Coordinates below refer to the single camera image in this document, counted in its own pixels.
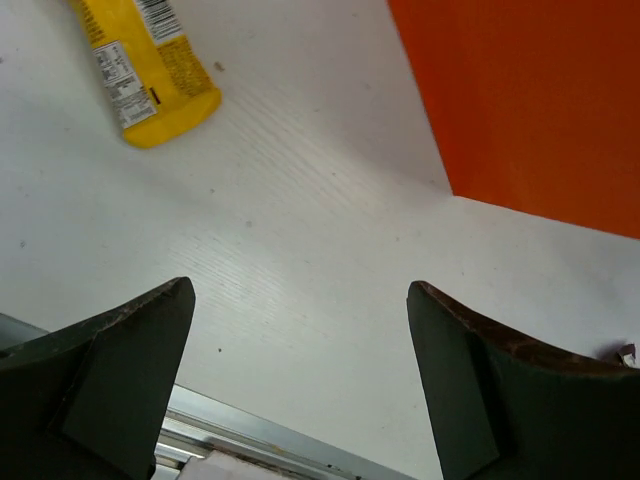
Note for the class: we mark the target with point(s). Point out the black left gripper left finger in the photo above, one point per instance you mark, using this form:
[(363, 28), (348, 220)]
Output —
[(88, 401)]

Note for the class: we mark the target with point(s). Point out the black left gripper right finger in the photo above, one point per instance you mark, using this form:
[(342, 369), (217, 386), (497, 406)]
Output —
[(504, 405)]

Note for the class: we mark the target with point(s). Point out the brown chocolate bar wrapper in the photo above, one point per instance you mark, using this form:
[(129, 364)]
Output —
[(622, 355)]

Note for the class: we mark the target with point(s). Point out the orange paper bag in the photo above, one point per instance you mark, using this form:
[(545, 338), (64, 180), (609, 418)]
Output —
[(534, 105)]

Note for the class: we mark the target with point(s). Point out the yellow snack packet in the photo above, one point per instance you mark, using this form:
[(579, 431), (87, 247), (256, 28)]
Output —
[(156, 84)]

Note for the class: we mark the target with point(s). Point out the aluminium table edge rail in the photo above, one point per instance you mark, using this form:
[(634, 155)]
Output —
[(202, 435)]

